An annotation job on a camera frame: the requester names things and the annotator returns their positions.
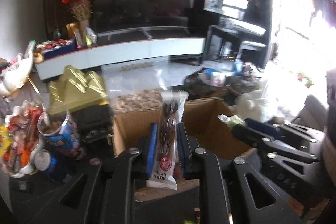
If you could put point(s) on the white red printed carton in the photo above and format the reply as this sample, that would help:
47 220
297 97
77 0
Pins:
218 79

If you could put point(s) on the dried flower bouquet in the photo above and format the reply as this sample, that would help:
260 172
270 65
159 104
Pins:
80 10

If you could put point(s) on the blue snack packet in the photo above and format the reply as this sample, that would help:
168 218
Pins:
238 66

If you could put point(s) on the dark glass bottle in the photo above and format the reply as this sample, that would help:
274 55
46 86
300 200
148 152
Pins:
57 34

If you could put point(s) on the brown cardboard box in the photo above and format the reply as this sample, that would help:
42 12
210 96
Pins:
204 129

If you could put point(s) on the patterned small bowl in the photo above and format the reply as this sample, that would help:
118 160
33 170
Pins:
244 86

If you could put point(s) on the gold mountain ornament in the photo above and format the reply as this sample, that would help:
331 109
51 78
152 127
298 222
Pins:
76 90

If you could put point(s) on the blue snack cup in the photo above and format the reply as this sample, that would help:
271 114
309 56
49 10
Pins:
63 140

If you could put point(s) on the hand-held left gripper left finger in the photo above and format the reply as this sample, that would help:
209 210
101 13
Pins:
153 145

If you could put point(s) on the dark bowl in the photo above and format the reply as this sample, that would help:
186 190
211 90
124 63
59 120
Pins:
197 85

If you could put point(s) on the yellow chip bag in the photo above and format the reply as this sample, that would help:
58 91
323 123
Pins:
4 142

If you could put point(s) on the grey sofa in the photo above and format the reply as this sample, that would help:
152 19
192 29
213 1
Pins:
312 108

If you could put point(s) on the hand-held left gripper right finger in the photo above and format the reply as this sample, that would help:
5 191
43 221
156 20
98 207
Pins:
181 150

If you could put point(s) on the white television cabinet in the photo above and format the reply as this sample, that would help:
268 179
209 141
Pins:
118 50

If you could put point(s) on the black television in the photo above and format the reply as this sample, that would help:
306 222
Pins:
141 3

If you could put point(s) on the clear zip bag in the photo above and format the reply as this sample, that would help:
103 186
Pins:
131 77

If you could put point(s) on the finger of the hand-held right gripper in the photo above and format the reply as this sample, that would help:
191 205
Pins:
262 127
246 136

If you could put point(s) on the blue tray of sweets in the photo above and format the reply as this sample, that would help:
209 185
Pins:
57 52

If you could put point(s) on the blue soda can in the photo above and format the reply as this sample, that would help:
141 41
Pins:
50 163

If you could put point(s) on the gold box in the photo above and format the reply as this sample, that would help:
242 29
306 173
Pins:
72 29

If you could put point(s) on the pile of assorted snacks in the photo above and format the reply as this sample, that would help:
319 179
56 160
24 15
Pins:
23 124

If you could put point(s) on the black upright piano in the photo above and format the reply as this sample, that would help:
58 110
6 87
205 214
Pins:
223 3

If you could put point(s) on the clear chocolate stick packet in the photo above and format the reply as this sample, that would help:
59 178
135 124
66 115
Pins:
168 119

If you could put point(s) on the dark pouch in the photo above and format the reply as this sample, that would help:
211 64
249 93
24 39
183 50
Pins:
92 119

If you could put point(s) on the green candy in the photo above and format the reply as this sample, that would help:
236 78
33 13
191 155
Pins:
232 121

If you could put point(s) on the black piano bench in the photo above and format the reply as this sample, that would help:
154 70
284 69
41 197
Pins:
253 47

